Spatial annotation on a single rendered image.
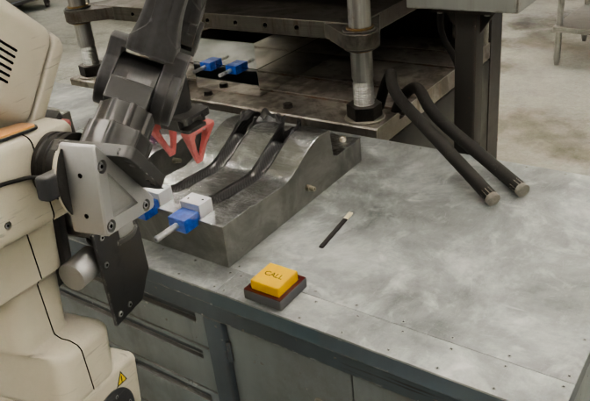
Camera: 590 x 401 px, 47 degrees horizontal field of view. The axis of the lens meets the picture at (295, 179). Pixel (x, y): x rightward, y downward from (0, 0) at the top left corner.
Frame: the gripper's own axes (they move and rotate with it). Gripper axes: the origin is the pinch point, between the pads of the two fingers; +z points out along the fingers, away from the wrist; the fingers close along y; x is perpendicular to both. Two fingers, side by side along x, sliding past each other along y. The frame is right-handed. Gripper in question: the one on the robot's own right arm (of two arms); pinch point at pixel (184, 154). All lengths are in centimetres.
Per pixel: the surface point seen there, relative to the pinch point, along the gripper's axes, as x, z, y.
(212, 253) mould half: 2.5, 18.8, -5.0
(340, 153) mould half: -38.6, 15.9, -8.2
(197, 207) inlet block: 1.6, 9.8, -2.4
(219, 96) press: -73, 25, 59
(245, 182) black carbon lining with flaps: -15.4, 13.7, 0.5
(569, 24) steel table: -368, 84, 28
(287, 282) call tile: 4.5, 17.5, -24.1
